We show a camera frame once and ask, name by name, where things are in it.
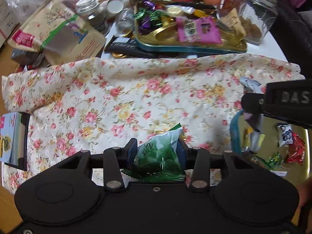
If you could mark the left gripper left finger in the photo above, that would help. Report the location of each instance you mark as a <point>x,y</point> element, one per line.
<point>117,158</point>

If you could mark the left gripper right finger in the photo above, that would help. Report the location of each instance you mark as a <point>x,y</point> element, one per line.
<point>196,159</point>

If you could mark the blue white snack packet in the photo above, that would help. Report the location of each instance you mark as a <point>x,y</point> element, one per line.
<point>285,136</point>

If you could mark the green leaf snack packet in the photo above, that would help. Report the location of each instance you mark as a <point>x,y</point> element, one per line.
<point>157,159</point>

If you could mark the green foil candy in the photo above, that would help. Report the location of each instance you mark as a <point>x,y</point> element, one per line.
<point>274,161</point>

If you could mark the white hawthorn candy wrapper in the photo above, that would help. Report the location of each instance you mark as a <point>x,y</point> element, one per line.
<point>250,86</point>

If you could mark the grey yellow snack packet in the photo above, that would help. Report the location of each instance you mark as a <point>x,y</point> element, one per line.
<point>253,134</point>

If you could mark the red snack packet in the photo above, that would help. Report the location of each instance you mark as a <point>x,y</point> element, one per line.
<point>296,152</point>

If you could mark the floral tablecloth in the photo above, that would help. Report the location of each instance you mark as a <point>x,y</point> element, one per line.
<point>95,104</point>

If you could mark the glass cookie jar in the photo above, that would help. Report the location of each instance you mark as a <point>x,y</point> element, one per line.
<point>257,17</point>

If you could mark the book stack in black holder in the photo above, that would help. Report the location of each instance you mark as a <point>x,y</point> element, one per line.
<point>14,130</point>

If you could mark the pink snack bag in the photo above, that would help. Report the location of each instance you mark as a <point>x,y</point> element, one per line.
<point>202,30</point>

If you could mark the large teal gold snack tray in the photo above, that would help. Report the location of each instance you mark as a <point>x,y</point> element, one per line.
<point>164,34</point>

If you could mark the clear drinking glass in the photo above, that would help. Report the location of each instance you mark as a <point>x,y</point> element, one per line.
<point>125,21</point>

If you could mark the purple foil candy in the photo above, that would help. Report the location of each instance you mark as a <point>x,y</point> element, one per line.
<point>145,26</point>

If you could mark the beige kraft snack pouch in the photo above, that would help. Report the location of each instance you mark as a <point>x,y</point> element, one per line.
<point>61,34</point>

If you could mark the small glass jar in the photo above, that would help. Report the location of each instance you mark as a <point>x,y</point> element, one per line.
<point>93,11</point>

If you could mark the white jar lid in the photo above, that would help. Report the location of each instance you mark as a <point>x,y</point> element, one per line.
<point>113,8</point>

